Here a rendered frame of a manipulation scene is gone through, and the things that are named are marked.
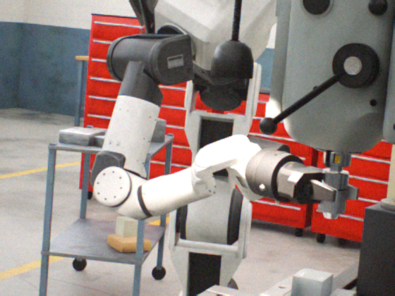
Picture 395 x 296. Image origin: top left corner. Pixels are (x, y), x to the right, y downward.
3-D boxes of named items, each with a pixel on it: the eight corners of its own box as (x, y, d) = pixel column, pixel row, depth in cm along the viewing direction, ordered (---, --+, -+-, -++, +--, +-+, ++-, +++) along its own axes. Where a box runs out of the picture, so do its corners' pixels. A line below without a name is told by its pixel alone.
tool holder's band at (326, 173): (349, 180, 153) (350, 174, 153) (321, 177, 154) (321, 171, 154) (348, 175, 158) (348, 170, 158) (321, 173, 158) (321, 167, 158)
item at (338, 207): (345, 215, 154) (349, 180, 153) (317, 211, 154) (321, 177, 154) (344, 209, 159) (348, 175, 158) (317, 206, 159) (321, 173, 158)
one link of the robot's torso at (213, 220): (178, 235, 240) (195, 58, 239) (245, 242, 238) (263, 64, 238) (168, 243, 224) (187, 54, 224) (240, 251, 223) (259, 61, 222)
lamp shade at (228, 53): (213, 73, 159) (216, 37, 158) (254, 77, 158) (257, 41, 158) (207, 75, 152) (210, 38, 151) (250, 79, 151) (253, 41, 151)
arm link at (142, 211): (190, 195, 171) (101, 225, 176) (213, 206, 180) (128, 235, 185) (179, 143, 175) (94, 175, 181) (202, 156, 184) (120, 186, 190)
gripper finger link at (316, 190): (336, 205, 153) (310, 197, 157) (338, 186, 152) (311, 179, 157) (329, 206, 152) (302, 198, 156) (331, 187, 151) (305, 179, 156)
